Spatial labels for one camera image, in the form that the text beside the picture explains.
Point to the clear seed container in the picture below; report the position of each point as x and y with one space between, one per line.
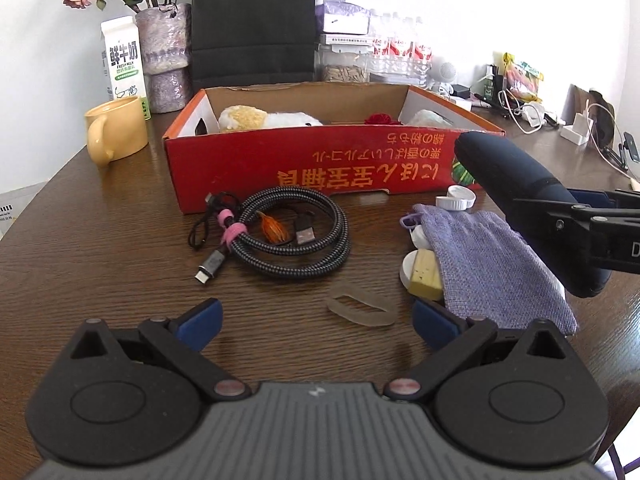
345 67

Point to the black phone stand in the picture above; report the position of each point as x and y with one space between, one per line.
625 152

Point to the clear rubber band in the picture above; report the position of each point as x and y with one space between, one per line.
335 305

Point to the white flip cap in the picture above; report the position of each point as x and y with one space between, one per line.
456 199

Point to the flat white box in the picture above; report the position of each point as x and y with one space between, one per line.
346 39

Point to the red fabric rose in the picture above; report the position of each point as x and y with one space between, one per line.
382 119

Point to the small white cap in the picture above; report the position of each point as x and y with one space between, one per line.
421 237

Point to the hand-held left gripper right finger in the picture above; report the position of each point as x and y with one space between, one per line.
435 322

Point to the black paper bag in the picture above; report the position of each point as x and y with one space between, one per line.
252 25

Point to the white plug adapter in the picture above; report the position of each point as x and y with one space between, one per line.
576 130

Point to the grey cardboard box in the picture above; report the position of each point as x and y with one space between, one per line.
17 207

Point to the black power adapter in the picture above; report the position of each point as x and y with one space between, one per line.
462 91

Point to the large white cap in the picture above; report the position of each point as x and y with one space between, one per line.
407 270

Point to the purple tissue pack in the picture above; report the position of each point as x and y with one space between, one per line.
345 17

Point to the yellow mug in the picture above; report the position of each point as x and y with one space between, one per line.
117 127

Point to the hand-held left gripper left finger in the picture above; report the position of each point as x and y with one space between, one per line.
202 317

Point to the hamster plush toy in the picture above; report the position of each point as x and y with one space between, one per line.
260 119

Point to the black upright device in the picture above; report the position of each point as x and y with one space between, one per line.
494 85

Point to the red label water bottle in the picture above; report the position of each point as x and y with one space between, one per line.
422 47
384 45
404 45

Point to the red cardboard box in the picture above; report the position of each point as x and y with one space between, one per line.
300 165

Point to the white robot speaker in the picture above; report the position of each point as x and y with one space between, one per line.
444 74

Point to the white milk carton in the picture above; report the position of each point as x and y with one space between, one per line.
122 65

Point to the yellow sponge block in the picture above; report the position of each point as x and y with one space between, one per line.
426 272

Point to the purple linen pouch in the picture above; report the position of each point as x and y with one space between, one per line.
490 270

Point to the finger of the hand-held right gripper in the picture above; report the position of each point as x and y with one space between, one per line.
555 225
592 197

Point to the orange tassel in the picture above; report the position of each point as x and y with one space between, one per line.
274 229

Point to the clear plastic bag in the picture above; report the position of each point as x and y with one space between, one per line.
430 117

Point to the purple textured vase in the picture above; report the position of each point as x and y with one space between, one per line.
165 55

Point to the navy pouch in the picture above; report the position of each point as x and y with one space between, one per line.
505 165

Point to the yellow snack bag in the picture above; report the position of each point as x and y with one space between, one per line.
522 75

